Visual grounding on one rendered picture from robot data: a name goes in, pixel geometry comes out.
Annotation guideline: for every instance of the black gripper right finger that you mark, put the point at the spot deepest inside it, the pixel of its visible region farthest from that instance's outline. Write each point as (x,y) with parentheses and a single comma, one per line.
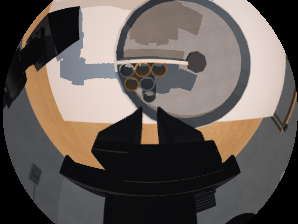
(172,130)

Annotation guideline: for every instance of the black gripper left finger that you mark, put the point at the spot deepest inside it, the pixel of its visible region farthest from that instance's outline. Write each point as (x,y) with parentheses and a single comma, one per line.
(125,129)

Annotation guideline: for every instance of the dark grey metal sleeve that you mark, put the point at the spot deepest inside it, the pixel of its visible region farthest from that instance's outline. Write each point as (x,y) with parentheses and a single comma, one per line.
(149,99)
(125,74)
(147,87)

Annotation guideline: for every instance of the bronze bushing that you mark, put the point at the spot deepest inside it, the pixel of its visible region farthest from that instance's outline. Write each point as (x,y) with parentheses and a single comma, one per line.
(142,74)
(158,74)
(129,86)

